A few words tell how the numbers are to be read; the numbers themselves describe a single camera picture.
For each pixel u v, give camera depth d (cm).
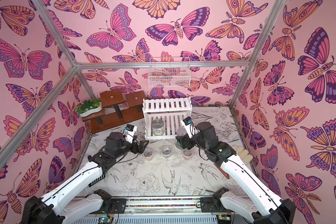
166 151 88
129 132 68
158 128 82
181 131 72
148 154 88
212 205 73
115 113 109
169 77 106
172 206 74
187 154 87
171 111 82
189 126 60
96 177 53
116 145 60
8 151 54
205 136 55
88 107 92
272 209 38
